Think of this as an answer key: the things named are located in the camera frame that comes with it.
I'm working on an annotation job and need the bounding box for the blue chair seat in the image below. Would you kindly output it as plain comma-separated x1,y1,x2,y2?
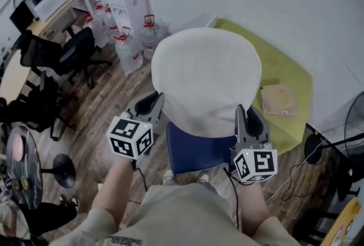
166,121,238,175

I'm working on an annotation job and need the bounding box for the lime green low table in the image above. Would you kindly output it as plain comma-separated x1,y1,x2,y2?
213,18,314,157

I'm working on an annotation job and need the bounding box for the yellow board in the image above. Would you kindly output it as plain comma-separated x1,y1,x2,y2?
320,197,364,246

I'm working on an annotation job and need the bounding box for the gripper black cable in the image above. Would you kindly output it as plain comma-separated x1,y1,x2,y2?
223,166,241,230
133,161,149,193

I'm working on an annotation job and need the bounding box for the white water dispenser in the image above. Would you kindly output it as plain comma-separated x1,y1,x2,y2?
106,0,154,51

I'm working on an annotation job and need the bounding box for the person's right shoe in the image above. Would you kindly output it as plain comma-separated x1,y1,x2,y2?
197,170,211,184

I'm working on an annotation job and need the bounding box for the person's beige shirt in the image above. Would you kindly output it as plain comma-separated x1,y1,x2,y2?
49,182,302,246

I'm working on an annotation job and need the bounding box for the person's left shoe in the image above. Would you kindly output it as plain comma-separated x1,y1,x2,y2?
163,169,176,186

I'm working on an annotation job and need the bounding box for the clear water jug red cap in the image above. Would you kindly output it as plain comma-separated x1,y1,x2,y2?
82,13,95,30
93,1,106,26
113,26,144,75
103,4,119,38
140,14,169,61

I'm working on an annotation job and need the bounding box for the person's left forearm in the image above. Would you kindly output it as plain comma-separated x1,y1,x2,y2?
90,157,138,213

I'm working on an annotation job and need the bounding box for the round light wooden table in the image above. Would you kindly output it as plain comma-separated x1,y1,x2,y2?
0,47,30,104

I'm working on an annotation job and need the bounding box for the black office chair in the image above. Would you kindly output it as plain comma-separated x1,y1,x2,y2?
60,26,113,89
0,70,77,142
19,32,67,76

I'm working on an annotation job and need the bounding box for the round dark glass table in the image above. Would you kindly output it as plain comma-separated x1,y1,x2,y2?
5,124,76,211

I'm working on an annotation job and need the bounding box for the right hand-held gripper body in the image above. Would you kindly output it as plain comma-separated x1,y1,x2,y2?
229,137,278,183

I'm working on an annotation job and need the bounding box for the white round cushion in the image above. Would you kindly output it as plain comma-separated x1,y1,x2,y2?
150,27,263,138

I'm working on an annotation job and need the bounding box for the light wooden desk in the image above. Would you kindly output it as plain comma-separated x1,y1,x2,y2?
26,0,88,40

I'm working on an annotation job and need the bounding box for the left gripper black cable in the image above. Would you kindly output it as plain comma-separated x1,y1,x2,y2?
133,161,149,193

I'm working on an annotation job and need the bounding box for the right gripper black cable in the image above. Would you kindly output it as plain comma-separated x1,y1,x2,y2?
223,166,241,230

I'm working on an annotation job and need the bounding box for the brown paper envelope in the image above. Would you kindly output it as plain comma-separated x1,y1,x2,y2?
260,84,300,117

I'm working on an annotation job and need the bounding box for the black computer monitor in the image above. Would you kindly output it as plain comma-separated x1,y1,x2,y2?
9,1,35,34

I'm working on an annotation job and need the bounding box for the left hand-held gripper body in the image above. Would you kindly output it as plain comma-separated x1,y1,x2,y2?
106,98,156,161

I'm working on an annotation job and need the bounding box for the black standing fan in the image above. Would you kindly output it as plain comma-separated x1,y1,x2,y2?
304,93,364,203

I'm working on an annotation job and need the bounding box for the person's shoe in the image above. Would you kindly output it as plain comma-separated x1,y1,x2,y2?
163,169,176,186
197,170,211,184

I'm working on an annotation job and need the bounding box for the black floor cable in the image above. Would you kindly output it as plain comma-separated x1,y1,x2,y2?
280,161,311,202

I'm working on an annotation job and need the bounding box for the person's right forearm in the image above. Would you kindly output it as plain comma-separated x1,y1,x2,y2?
240,181,271,230

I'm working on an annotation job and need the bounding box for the white floor cable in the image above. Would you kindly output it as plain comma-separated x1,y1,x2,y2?
266,138,329,202

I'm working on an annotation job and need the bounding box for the white box appliance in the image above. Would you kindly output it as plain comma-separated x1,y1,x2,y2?
33,0,68,22

